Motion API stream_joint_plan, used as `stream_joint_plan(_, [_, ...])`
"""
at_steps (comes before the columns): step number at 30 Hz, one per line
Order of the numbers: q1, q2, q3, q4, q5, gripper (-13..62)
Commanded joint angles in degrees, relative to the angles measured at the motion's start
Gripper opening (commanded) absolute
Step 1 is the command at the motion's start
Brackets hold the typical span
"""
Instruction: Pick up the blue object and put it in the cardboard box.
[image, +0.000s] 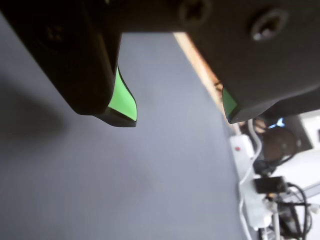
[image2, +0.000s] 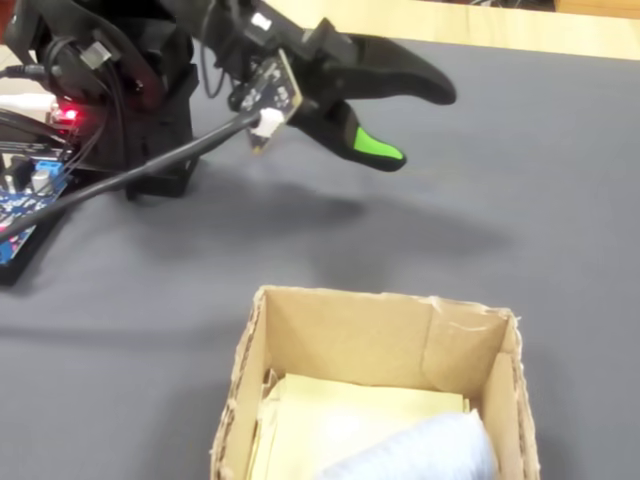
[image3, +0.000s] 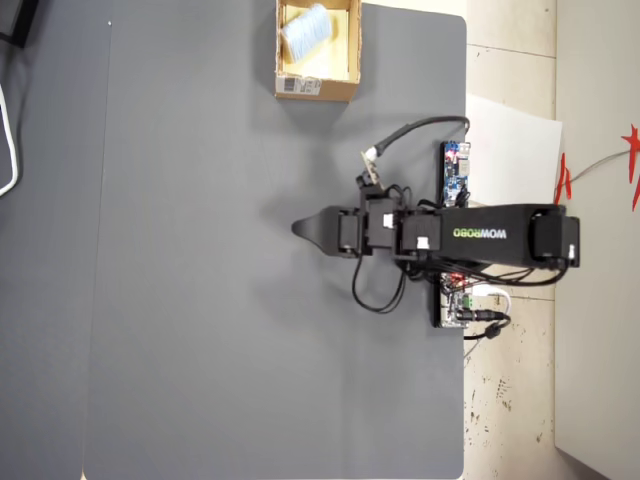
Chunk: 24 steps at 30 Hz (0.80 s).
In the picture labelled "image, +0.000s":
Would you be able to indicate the black power adapter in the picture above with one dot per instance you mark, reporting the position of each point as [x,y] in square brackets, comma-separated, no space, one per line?
[270,184]

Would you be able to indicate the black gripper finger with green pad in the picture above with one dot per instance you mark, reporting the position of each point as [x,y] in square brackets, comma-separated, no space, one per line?
[262,75]
[62,50]

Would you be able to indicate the large grey textured mat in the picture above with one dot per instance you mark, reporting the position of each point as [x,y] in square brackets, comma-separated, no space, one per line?
[150,175]

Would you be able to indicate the dark round object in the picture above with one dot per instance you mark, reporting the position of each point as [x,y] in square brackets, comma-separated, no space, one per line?
[277,145]

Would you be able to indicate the white power strip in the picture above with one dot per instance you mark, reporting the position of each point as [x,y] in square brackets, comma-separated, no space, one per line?
[241,150]

